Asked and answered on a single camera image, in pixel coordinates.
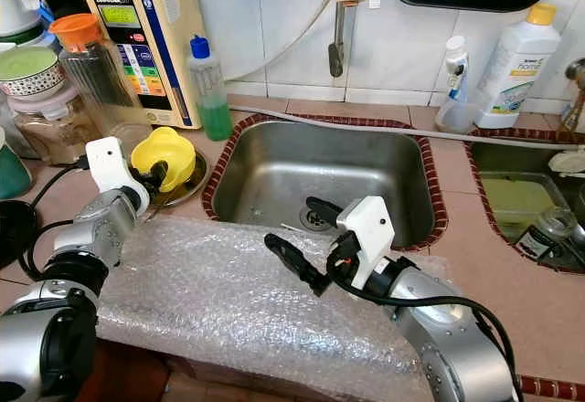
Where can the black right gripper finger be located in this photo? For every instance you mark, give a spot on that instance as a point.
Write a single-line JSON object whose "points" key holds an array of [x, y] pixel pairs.
{"points": [[292, 258], [322, 212]]}

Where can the yellow plastic cup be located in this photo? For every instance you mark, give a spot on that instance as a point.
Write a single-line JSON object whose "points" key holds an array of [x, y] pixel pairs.
{"points": [[174, 151]]}

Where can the round steel dish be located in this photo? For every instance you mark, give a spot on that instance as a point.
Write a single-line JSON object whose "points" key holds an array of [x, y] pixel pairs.
{"points": [[192, 192]]}

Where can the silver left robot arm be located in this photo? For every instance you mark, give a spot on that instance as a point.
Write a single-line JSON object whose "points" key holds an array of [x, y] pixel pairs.
{"points": [[46, 356]]}

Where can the chrome kitchen faucet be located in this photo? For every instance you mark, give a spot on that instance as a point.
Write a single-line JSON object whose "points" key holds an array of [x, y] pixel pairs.
{"points": [[576, 91]]}

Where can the small steel sink basin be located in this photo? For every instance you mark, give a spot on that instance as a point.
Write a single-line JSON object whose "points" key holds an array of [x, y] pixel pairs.
{"points": [[274, 174]]}

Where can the green liquid bottle blue cap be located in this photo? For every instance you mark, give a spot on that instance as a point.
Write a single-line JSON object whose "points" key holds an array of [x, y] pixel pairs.
{"points": [[215, 114]]}

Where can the clear bubble wrap sheet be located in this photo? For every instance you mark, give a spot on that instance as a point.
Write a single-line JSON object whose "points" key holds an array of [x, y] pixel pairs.
{"points": [[238, 329]]}

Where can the jar of brown powder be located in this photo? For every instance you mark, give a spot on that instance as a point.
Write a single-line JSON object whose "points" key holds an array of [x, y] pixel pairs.
{"points": [[55, 137]]}

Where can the glass jar orange lid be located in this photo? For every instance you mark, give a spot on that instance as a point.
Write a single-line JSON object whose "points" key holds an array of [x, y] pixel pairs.
{"points": [[96, 82]]}

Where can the beige water ionizer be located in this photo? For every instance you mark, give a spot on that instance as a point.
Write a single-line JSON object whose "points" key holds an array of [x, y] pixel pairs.
{"points": [[174, 55]]}

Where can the teal plastic cup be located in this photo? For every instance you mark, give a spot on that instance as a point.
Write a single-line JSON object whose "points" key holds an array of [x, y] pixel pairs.
{"points": [[14, 174]]}

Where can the black round lid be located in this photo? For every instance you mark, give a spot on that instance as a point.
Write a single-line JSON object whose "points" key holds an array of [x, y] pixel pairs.
{"points": [[16, 233]]}

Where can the patterned bowl green lid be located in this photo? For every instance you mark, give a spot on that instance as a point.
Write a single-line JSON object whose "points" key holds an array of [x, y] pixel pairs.
{"points": [[32, 68]]}

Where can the grey tap spout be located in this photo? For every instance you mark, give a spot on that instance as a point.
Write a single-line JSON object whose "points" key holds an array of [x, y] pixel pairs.
{"points": [[338, 41]]}

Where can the small white spray bottle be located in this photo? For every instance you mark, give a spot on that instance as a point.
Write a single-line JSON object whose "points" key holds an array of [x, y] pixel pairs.
{"points": [[457, 82]]}

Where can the large steel sink basin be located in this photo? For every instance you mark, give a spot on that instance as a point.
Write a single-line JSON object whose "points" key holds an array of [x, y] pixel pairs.
{"points": [[512, 160]]}

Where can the white kettle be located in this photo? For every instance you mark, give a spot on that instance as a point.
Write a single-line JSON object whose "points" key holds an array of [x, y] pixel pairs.
{"points": [[18, 9]]}

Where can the white detergent bottle orange cap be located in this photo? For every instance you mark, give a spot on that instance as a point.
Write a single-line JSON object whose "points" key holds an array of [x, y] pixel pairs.
{"points": [[516, 73]]}

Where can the round steel ladle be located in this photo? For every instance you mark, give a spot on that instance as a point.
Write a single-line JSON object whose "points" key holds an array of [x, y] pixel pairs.
{"points": [[569, 163]]}

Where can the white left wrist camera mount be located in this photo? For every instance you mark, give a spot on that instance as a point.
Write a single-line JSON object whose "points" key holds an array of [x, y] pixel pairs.
{"points": [[111, 164]]}

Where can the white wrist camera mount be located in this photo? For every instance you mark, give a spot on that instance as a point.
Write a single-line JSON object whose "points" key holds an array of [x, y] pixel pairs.
{"points": [[366, 228], [111, 164]]}

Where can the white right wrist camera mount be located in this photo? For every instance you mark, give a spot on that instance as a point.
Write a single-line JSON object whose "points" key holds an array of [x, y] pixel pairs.
{"points": [[366, 228]]}

